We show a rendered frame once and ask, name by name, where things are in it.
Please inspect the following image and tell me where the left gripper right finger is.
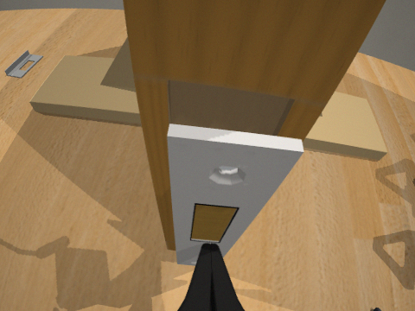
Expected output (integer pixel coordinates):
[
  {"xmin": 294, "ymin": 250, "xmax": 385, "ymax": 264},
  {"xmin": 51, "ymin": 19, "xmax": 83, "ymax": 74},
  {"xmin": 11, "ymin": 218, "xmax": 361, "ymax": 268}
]
[{"xmin": 210, "ymin": 244, "xmax": 245, "ymax": 311}]

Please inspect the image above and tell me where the grey metal bracket with rectangular hole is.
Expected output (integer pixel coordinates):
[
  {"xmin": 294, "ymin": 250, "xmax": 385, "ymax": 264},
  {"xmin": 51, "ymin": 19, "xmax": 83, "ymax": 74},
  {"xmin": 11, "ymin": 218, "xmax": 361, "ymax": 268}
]
[{"xmin": 5, "ymin": 50, "xmax": 43, "ymax": 78}]

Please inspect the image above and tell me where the grey mortise lock with keyhole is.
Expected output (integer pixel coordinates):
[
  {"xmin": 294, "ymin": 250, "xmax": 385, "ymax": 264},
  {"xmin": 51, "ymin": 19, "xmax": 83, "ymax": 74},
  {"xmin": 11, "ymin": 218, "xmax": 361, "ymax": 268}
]
[{"xmin": 167, "ymin": 124, "xmax": 304, "ymax": 266}]

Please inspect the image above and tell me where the tan wooden door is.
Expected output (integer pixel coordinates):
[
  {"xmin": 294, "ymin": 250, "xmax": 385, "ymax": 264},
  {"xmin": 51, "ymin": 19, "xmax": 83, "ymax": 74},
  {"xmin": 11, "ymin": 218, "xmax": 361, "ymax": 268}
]
[{"xmin": 29, "ymin": 0, "xmax": 388, "ymax": 251}]

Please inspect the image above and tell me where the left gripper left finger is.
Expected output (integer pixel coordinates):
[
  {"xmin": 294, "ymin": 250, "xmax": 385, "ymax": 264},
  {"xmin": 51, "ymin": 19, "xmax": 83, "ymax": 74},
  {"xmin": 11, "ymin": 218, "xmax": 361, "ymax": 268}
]
[{"xmin": 177, "ymin": 243, "xmax": 212, "ymax": 311}]

